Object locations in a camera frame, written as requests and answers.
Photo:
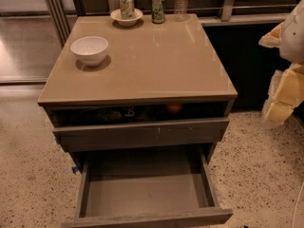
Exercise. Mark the white bowl back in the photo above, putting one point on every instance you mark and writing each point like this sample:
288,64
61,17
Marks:
129,22

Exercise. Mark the yellow foam padded gripper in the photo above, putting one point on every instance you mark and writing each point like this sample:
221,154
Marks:
294,37

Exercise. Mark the blue tape piece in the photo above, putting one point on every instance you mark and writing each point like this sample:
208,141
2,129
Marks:
75,169

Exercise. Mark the clear plastic water bottle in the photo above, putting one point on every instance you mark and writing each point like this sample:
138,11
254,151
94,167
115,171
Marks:
180,10

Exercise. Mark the metal railing frame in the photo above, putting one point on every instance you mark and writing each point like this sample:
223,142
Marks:
211,12

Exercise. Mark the orange fruit in drawer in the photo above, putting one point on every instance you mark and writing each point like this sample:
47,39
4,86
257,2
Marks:
174,108

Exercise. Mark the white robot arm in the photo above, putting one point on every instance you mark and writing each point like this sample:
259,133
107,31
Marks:
286,89

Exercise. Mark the white bowl front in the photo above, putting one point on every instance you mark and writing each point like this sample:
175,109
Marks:
90,50

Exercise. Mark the white bowl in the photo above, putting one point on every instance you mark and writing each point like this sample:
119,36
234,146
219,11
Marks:
129,22
90,50

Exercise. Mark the grey drawer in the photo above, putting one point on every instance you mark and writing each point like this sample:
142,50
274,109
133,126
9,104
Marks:
140,134
157,187

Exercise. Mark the grey top drawer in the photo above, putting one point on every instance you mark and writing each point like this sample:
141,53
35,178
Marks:
140,134

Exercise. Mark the green soda can in bowl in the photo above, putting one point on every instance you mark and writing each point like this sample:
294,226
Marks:
127,9

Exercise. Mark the tan drawer cabinet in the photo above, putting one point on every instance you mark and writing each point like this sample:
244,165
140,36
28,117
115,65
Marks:
170,63

